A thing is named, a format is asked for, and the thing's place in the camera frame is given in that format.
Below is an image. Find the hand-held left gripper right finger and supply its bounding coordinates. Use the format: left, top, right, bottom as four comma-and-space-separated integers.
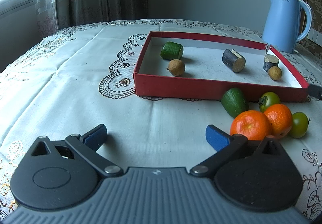
190, 125, 287, 178

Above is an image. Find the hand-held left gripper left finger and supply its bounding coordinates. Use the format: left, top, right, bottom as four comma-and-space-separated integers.
31, 125, 124, 178

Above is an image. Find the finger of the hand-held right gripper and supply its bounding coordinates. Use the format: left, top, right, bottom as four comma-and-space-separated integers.
308, 84, 322, 100

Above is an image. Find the large orange tangerine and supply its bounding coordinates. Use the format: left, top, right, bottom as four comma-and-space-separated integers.
230, 110, 272, 141

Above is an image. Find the green cucumber end piece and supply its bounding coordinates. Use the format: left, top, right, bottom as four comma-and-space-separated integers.
221, 87, 249, 118

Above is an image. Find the small orange tangerine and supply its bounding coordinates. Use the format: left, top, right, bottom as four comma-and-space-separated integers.
264, 104, 293, 138

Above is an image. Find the brown longan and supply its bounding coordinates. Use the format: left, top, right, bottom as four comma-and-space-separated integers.
166, 59, 186, 77
268, 66, 282, 80

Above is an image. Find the green tomato with calyx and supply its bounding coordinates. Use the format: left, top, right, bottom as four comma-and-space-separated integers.
258, 92, 281, 113

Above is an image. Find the small dark eggplant chunk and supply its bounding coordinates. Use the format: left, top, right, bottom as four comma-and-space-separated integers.
263, 54, 279, 72

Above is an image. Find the red shallow cardboard box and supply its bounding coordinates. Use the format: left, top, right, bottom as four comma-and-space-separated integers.
133, 31, 310, 103

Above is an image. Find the green cucumber chunk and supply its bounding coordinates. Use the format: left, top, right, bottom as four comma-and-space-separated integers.
160, 41, 184, 60

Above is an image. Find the embroidered white tablecloth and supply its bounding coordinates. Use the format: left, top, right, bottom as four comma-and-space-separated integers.
0, 19, 322, 224

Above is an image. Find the light blue electric kettle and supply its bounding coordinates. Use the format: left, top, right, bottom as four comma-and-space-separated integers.
262, 0, 313, 53

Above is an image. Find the white wall switch panel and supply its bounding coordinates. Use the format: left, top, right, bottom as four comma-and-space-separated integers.
311, 27, 322, 46

